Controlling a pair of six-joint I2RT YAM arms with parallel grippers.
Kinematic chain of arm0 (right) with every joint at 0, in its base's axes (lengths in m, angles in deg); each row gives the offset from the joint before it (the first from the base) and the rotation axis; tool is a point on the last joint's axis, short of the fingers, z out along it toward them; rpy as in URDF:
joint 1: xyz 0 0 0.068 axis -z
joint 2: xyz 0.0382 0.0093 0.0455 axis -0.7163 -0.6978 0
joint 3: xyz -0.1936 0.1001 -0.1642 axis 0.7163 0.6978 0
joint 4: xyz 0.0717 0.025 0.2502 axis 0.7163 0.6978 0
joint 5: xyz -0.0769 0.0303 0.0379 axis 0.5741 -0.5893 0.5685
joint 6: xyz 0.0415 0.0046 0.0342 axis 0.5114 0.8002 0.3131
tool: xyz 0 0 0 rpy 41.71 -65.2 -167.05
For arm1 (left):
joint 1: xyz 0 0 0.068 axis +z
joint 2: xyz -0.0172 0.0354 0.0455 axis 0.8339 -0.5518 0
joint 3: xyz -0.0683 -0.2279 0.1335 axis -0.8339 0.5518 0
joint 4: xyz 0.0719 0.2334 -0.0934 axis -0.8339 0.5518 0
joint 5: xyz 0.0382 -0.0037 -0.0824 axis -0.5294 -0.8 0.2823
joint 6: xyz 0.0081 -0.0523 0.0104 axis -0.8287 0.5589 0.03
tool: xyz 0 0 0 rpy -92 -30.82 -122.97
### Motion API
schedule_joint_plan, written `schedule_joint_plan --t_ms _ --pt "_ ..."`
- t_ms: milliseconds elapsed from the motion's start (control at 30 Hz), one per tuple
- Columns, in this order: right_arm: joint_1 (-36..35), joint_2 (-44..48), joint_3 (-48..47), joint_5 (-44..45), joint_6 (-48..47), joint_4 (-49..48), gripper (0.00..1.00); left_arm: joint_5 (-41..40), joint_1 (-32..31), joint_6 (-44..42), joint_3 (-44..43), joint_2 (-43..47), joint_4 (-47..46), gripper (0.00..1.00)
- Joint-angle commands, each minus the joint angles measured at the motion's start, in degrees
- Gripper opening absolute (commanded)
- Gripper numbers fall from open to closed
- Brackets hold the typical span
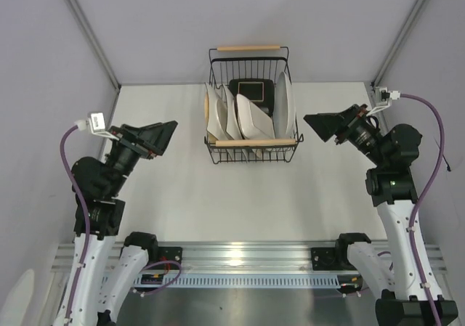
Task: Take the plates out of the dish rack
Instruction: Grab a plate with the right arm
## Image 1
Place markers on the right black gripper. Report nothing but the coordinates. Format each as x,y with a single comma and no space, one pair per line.
349,123

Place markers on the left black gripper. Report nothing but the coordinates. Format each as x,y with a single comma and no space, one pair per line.
136,141

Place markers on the white rectangular plate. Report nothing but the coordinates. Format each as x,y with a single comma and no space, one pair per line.
253,122

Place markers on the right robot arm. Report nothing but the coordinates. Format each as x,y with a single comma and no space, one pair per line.
407,292

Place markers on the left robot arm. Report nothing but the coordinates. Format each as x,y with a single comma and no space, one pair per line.
89,298

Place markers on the black square dish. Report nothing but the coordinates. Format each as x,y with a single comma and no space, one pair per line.
261,92

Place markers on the wooden plate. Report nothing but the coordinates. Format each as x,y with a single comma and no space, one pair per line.
206,109

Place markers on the white square plate far left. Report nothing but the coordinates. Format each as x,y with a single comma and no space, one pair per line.
213,129

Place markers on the white square plate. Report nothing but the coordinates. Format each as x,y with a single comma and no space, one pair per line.
213,129
232,127

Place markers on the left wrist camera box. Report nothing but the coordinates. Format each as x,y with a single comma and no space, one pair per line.
96,123

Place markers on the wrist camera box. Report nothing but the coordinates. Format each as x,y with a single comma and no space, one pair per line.
96,123
383,98

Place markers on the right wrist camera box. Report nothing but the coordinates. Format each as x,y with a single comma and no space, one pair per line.
383,98

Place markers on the black wire dish rack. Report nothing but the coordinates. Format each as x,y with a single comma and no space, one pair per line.
237,62

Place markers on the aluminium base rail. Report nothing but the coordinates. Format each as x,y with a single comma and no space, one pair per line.
240,257

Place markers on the white slotted cable duct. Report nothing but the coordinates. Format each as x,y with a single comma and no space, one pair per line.
297,281

